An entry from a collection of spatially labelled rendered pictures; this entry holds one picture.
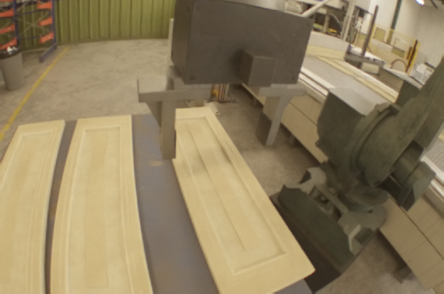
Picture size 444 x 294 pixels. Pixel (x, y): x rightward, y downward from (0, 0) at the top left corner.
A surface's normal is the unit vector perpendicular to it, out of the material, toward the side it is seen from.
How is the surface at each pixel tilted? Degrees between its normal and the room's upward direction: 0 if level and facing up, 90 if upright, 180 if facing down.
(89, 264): 0
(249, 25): 90
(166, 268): 0
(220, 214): 11
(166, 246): 0
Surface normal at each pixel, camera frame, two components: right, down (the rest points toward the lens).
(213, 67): 0.36, 0.55
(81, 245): -0.04, -0.80
